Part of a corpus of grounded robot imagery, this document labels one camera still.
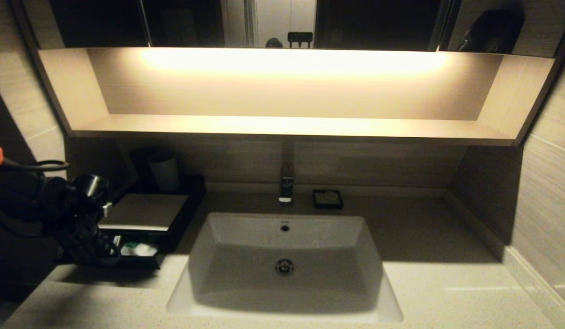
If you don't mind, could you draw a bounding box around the white sachet green cap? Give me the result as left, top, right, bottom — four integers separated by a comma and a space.
121, 242, 159, 257

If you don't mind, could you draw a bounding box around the grey plastic cup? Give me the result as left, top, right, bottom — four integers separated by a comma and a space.
147, 154, 179, 193

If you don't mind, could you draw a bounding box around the grey metal plate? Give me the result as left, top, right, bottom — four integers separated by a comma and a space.
98, 194, 190, 232

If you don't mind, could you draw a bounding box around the black storage box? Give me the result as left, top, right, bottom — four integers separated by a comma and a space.
96, 175, 208, 253

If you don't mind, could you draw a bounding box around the white ceramic sink basin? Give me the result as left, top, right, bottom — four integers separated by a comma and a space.
167, 212, 403, 323

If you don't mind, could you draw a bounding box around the chrome faucet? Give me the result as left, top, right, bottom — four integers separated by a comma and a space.
278, 142, 296, 205

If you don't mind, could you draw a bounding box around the black soap dish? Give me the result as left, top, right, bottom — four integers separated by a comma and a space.
313, 190, 343, 210

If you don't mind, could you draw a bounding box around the small black device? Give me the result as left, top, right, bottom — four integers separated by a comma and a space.
288, 32, 313, 48

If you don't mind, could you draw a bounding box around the mirror cabinet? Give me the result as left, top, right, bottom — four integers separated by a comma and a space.
17, 0, 565, 58

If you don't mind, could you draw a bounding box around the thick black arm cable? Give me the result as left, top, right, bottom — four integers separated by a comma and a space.
1, 160, 70, 172

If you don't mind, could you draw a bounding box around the black wall hair dryer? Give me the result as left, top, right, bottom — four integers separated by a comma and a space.
456, 9, 525, 54

